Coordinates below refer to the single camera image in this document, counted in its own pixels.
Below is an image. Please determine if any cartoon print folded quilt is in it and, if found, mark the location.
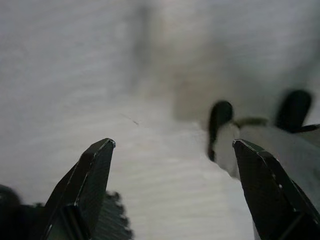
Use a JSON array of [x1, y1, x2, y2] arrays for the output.
[[206, 88, 320, 213]]

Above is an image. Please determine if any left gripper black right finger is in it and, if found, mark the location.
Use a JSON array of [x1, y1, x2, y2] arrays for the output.
[[232, 139, 320, 240]]

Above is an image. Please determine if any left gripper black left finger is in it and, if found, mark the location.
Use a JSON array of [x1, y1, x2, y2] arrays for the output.
[[37, 137, 117, 240]]

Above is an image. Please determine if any cream sheet mattress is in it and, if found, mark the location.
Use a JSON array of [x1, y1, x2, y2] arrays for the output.
[[0, 0, 256, 240]]

